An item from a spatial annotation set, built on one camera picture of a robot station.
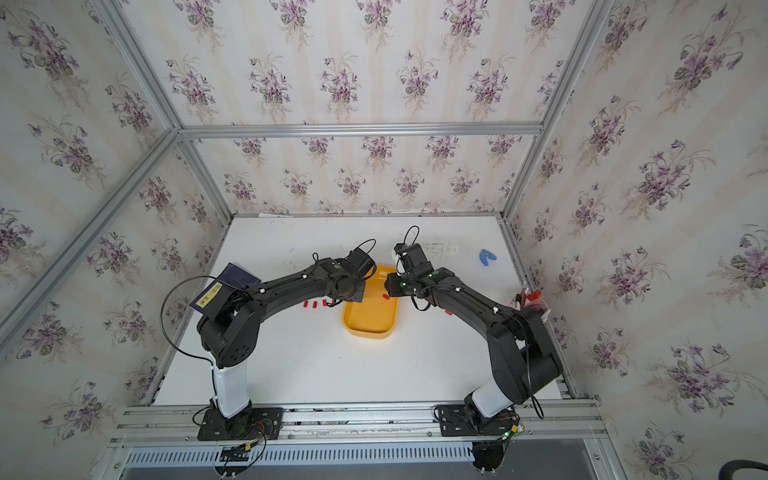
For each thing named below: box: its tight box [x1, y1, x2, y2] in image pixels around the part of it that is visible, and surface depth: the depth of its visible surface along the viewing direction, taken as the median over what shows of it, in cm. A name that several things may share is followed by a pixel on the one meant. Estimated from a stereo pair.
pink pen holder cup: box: [521, 289, 549, 314], surface depth 86 cm
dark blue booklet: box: [189, 262, 262, 314], surface depth 102 cm
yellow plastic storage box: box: [342, 264, 400, 340], surface depth 90 cm
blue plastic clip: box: [479, 249, 497, 267], surface depth 110 cm
